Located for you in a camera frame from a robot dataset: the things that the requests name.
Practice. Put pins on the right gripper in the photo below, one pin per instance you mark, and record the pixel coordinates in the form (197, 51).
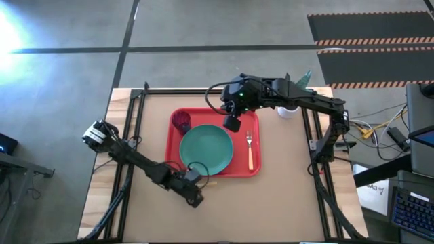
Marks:
(237, 96)

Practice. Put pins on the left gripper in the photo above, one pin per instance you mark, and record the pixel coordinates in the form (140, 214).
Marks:
(184, 189)

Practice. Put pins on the red plastic tray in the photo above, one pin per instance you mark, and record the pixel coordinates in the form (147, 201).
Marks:
(203, 117)

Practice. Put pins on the green round plate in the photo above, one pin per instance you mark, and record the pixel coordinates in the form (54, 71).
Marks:
(207, 149)

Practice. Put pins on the purple faceted cup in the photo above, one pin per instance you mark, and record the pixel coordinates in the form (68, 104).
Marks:
(180, 119)

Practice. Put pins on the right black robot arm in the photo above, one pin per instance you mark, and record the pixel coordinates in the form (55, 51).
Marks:
(315, 101)

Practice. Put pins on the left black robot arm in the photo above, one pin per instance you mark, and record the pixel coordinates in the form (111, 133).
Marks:
(135, 159)

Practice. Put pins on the snake plant in white pot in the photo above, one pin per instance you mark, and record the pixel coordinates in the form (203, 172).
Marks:
(288, 113)

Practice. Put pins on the black hazard-striped floor mat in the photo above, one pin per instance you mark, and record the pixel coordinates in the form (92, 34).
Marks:
(366, 27)
(373, 66)

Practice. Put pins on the black side desk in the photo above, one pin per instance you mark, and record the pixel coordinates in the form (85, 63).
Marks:
(383, 173)

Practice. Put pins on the white cardboard box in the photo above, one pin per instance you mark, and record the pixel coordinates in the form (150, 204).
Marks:
(373, 200)

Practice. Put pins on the black power adapter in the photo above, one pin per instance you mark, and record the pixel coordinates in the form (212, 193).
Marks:
(398, 139)

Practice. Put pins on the dark grey computer case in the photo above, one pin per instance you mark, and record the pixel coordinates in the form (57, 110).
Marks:
(420, 108)

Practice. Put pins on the black electronic device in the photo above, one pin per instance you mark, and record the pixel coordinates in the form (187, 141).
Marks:
(6, 144)

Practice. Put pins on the black keyboard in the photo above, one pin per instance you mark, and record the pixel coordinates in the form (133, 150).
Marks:
(412, 213)

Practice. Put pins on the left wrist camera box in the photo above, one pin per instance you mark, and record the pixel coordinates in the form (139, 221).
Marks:
(193, 176)

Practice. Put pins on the black aluminium table frame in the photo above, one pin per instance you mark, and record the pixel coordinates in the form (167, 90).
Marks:
(162, 91)

